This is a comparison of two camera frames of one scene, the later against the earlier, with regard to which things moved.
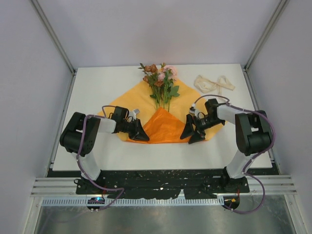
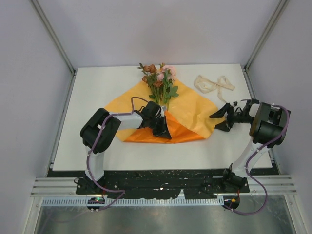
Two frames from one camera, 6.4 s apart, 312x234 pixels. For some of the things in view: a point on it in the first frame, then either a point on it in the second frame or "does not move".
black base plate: x=149 y=185 does not move
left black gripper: x=138 y=133 → x=162 y=131
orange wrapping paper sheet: x=162 y=126 does not move
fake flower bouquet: x=161 y=82 does not move
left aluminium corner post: x=57 y=42 does not move
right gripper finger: x=196 y=137 → x=225 y=126
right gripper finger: x=188 y=128 → x=222 y=112
